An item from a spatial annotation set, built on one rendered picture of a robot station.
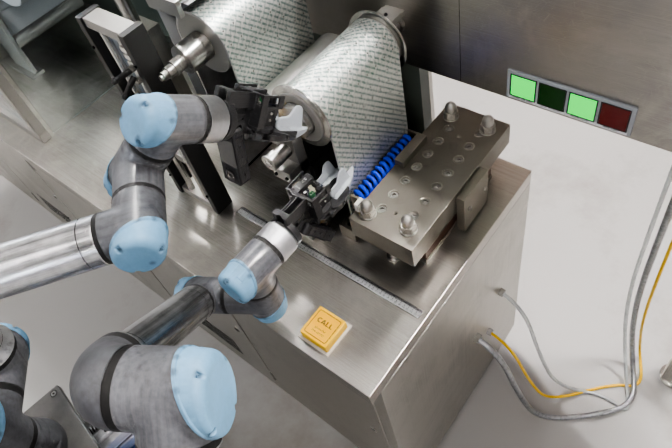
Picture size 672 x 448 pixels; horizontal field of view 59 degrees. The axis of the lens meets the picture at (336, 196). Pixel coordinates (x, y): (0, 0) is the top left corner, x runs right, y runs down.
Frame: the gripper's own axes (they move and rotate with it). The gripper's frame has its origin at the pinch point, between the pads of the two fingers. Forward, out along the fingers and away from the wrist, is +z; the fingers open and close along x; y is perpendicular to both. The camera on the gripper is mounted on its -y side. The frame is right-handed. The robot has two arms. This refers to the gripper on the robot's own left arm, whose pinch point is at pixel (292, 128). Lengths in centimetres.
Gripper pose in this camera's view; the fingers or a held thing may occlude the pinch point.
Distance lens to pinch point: 111.8
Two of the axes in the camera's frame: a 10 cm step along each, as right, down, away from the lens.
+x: -7.7, -3.9, 5.0
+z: 5.8, -1.2, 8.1
